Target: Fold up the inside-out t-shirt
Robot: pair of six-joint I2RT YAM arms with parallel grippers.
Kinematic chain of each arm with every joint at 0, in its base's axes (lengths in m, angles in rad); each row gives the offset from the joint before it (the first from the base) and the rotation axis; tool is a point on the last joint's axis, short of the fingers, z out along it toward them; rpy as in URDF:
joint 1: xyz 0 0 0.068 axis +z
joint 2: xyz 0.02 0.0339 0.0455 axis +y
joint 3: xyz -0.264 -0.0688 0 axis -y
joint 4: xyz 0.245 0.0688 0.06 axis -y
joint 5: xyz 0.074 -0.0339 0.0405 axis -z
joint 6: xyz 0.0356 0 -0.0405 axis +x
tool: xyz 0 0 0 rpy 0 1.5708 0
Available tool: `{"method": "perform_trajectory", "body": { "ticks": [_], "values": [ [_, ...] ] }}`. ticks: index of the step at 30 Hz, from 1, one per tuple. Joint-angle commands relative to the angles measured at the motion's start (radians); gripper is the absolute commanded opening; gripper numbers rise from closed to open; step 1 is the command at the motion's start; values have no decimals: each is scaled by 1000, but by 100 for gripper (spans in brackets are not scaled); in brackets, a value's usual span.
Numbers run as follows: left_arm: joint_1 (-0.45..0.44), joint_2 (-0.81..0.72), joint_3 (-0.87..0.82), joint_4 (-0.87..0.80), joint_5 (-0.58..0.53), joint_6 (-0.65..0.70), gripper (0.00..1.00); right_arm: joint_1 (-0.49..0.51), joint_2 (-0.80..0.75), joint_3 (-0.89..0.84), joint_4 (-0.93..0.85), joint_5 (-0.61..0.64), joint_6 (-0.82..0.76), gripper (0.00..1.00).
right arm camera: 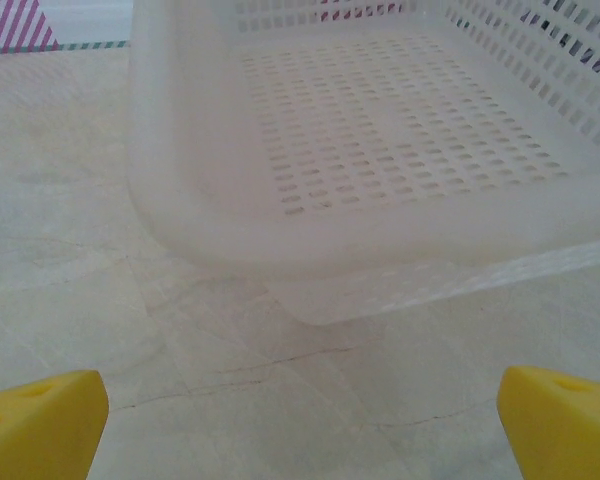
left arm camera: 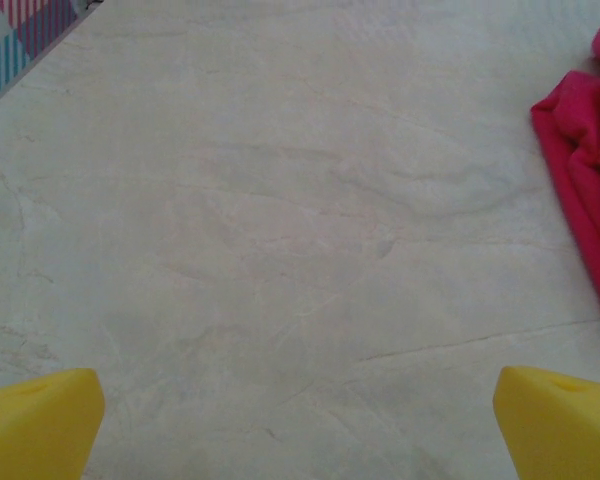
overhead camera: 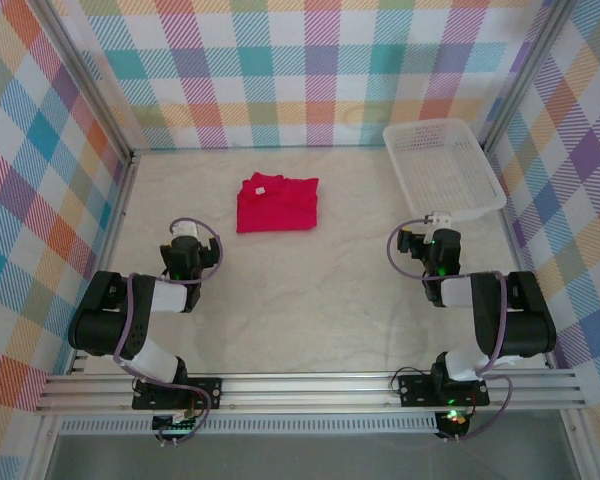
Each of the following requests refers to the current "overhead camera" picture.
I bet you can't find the red t-shirt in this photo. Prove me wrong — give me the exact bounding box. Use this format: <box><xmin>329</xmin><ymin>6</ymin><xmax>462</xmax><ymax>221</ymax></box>
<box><xmin>235</xmin><ymin>172</ymin><xmax>321</xmax><ymax>235</ymax></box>

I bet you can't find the white perforated plastic basket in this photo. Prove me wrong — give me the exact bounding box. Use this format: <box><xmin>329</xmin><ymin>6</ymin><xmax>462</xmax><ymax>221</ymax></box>
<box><xmin>382</xmin><ymin>119</ymin><xmax>506</xmax><ymax>224</ymax></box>

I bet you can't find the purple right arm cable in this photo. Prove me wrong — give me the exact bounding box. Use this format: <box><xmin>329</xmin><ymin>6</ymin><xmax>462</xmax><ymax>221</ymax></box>
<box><xmin>386</xmin><ymin>214</ymin><xmax>514</xmax><ymax>444</ymax></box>

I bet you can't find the aluminium table side rail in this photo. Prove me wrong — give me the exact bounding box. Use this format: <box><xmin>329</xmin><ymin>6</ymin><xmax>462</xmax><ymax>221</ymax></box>
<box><xmin>65</xmin><ymin>149</ymin><xmax>142</xmax><ymax>376</ymax></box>
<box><xmin>479</xmin><ymin>149</ymin><xmax>556</xmax><ymax>374</ymax></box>

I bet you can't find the thin aluminium table rail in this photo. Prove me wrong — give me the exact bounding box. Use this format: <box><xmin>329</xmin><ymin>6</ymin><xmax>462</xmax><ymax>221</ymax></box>
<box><xmin>132</xmin><ymin>144</ymin><xmax>484</xmax><ymax>152</ymax></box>

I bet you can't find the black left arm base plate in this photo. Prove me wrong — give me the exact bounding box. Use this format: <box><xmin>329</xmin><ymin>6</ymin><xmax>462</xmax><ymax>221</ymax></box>
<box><xmin>131</xmin><ymin>377</ymin><xmax>224</xmax><ymax>412</ymax></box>

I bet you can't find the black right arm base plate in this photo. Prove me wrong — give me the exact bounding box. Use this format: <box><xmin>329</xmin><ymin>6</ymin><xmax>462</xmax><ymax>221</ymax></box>
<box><xmin>397</xmin><ymin>372</ymin><xmax>491</xmax><ymax>407</ymax></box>

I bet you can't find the aluminium frame post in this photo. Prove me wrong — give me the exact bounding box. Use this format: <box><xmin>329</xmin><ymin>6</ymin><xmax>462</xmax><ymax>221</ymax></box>
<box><xmin>479</xmin><ymin>0</ymin><xmax>579</xmax><ymax>154</ymax></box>
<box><xmin>38</xmin><ymin>0</ymin><xmax>136</xmax><ymax>164</ymax></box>

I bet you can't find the grey slotted cable duct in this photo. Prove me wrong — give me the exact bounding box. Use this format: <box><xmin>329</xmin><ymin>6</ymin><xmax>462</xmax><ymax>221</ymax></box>
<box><xmin>59</xmin><ymin>412</ymin><xmax>439</xmax><ymax>435</ymax></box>

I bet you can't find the aluminium frame leg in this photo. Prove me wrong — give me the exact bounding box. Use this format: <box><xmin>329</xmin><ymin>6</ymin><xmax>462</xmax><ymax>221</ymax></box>
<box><xmin>27</xmin><ymin>413</ymin><xmax>64</xmax><ymax>480</ymax></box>
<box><xmin>559</xmin><ymin>410</ymin><xmax>597</xmax><ymax>480</ymax></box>

